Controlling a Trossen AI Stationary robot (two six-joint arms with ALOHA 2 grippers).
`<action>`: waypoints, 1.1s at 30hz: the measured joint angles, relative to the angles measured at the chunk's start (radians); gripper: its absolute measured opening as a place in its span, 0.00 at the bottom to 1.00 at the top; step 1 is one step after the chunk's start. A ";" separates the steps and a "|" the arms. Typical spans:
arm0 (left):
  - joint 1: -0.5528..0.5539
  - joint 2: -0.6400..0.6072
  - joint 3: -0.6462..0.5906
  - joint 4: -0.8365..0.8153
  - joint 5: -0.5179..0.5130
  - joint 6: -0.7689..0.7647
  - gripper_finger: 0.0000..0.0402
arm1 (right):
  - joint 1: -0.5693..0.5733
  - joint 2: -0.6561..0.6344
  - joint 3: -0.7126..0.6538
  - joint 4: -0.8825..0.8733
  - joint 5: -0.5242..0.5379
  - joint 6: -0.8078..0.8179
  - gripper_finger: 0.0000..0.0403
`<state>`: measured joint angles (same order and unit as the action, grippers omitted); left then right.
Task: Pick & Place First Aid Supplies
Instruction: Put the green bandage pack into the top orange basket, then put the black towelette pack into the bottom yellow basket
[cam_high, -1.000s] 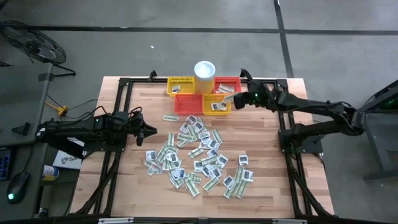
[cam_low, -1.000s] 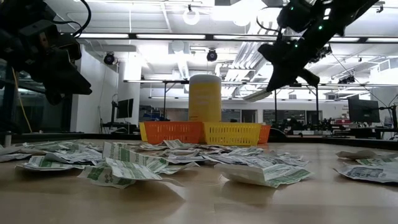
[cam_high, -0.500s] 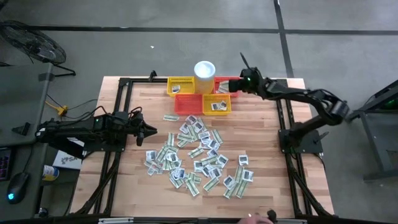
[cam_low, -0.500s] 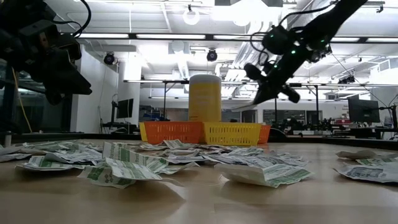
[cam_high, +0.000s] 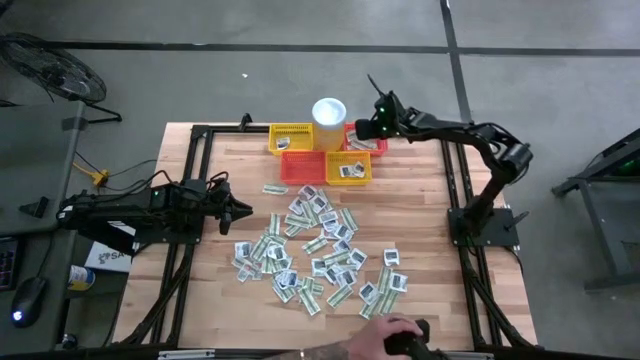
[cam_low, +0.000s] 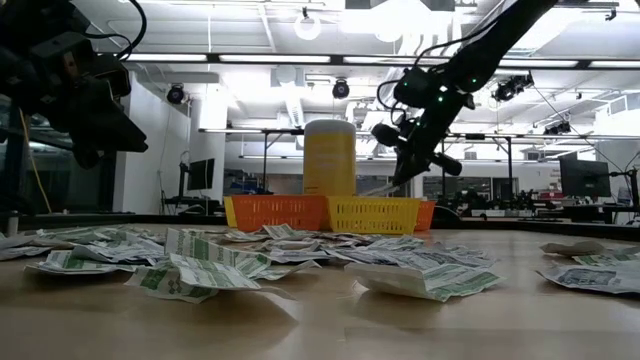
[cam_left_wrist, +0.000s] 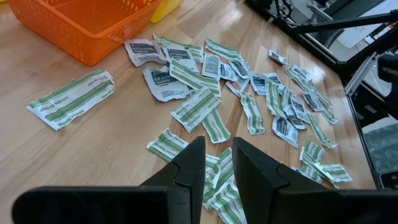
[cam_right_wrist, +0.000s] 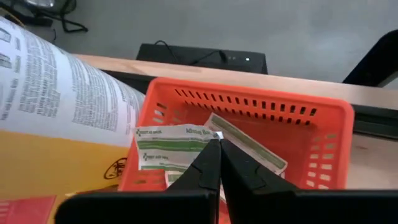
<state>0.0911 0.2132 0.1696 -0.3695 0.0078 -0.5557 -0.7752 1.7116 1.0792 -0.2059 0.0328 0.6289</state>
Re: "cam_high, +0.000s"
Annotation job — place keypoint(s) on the black floor fan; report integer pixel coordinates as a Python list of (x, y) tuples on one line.
[(52, 70)]

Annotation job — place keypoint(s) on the person's hand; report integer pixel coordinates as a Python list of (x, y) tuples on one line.
[(375, 335)]

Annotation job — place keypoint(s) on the black triangular bracket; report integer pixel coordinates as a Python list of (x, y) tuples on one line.
[(36, 207)]

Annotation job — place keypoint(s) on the small black round knob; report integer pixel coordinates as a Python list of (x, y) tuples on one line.
[(68, 341)]

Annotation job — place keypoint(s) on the grey desk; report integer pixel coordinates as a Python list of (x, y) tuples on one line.
[(35, 160), (35, 255)]

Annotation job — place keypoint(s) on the black handheld device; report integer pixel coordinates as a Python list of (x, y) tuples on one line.
[(407, 345)]

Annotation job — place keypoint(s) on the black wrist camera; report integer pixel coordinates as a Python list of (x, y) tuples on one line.
[(367, 129), (194, 191)]

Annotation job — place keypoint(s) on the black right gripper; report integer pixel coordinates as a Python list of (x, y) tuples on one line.
[(390, 115)]

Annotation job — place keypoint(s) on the black keyboard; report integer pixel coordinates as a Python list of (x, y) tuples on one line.
[(7, 265)]

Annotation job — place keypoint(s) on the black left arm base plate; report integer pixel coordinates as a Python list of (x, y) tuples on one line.
[(170, 237)]

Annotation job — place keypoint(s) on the person's forearm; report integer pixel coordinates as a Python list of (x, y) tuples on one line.
[(325, 352)]

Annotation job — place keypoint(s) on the black table clamp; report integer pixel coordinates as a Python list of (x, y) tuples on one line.
[(245, 120)]

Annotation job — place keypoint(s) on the white yellow blue can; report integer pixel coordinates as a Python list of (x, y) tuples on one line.
[(80, 277)]

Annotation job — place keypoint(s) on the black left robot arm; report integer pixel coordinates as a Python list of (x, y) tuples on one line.
[(125, 207)]

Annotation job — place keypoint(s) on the silver metal bracket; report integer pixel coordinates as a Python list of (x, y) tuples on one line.
[(185, 354), (465, 356)]

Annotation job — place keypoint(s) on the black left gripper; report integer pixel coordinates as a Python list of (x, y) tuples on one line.
[(220, 205)]

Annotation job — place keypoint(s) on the yellow power plug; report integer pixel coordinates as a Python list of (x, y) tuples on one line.
[(100, 177)]

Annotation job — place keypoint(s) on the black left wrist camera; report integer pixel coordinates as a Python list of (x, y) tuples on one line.
[(194, 191)]

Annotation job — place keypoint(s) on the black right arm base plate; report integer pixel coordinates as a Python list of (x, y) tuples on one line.
[(500, 232)]

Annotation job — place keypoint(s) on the white cardboard box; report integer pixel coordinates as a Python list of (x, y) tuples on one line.
[(107, 257)]

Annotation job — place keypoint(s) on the grey metal cart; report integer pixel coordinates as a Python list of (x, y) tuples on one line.
[(595, 220)]

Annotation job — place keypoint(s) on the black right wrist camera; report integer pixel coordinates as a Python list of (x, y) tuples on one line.
[(367, 129)]

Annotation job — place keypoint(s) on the orange plastic basket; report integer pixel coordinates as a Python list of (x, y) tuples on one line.
[(381, 150), (302, 167)]

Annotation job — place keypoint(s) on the yellow canister white lid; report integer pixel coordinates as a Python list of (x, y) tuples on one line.
[(329, 117)]

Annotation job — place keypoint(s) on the black computer mouse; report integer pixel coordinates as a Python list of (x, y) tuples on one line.
[(29, 300)]

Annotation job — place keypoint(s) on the yellow plastic basket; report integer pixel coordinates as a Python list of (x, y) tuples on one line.
[(300, 137), (332, 180)]

